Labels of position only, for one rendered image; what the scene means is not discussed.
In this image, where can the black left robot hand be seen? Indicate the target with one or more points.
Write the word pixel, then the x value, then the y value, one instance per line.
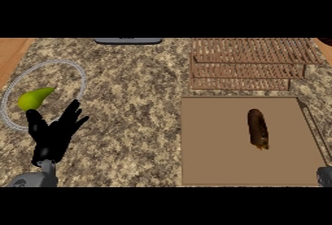
pixel 50 137

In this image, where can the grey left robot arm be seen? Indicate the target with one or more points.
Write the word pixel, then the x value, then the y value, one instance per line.
pixel 36 176

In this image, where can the brown flat tray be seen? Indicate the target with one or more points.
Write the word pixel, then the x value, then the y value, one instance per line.
pixel 242 164

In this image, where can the brown wooden tiered shelf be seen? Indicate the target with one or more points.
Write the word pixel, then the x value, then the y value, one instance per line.
pixel 250 63

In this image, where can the green pear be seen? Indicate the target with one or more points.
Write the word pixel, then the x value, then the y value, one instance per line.
pixel 34 97

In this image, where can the clear glass plate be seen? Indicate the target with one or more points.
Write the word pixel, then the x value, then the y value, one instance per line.
pixel 78 76

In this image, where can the dark grey appliance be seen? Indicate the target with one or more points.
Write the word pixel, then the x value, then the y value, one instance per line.
pixel 127 40

